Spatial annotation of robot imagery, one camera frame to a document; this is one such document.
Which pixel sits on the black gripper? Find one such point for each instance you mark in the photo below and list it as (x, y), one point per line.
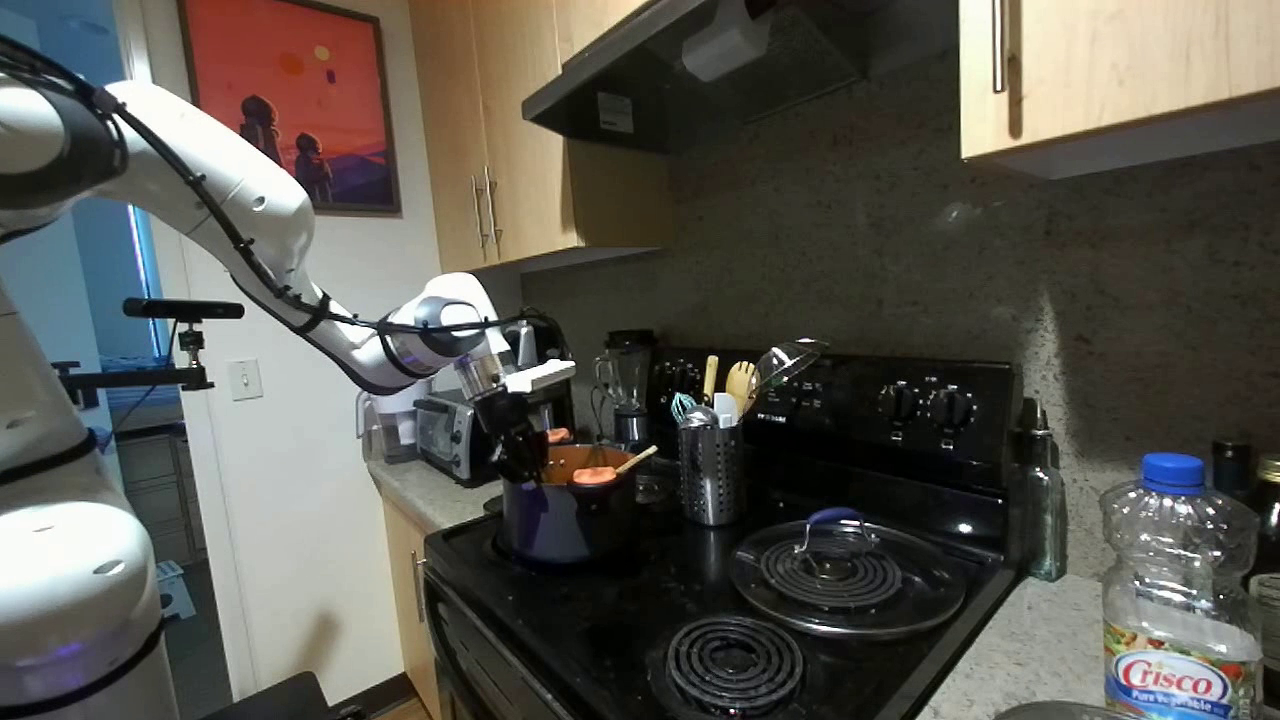
(520, 427)

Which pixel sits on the dark pot with orange interior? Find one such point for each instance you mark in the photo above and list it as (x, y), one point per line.
(565, 525)

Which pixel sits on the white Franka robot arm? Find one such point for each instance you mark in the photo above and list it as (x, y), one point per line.
(242, 200)

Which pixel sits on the wooden spoon in pot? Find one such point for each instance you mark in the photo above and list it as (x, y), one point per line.
(625, 464)

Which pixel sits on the black countertop appliance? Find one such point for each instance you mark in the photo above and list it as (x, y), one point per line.
(625, 381)

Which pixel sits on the silver countertop appliance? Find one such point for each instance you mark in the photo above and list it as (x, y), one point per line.
(386, 427)

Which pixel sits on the light blue utensil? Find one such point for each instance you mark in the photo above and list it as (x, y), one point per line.
(687, 410)

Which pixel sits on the light wood base cabinet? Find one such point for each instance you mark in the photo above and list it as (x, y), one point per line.
(404, 603)

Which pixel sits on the steel utensil holder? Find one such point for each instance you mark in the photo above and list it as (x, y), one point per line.
(715, 482)

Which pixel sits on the flat wooden spatula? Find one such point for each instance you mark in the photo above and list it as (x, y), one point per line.
(710, 377)

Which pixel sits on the round wooden spoon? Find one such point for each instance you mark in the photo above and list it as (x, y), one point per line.
(742, 386)

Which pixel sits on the black coil stove burner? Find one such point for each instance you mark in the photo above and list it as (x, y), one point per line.
(734, 663)

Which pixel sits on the light wood upper cabinet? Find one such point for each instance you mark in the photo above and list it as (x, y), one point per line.
(1135, 64)
(505, 133)

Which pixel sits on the small step stool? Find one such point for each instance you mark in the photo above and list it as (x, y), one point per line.
(174, 588)

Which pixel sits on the black electric stove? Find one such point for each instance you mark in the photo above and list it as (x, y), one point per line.
(963, 460)

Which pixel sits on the red sunset painting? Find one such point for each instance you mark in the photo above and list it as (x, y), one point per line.
(306, 83)

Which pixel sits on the grey hood light fixture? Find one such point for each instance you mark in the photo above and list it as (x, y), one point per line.
(725, 41)

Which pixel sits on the dark range hood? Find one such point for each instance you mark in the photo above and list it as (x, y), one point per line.
(800, 83)

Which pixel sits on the dark glass bottle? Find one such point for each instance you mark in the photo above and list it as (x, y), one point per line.
(1041, 505)
(1235, 469)

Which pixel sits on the clear oil bottle blue cap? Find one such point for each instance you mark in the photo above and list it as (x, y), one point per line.
(1183, 587)

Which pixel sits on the dark jar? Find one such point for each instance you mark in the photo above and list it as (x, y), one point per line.
(1267, 512)

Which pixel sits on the clear drinking glass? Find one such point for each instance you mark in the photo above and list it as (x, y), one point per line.
(1267, 621)

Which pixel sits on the white light switch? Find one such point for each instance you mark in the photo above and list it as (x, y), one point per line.
(247, 381)

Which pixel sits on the black stereo camera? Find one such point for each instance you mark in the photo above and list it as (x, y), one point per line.
(183, 309)

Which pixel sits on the black camera clamp arm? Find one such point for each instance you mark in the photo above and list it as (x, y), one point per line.
(133, 377)

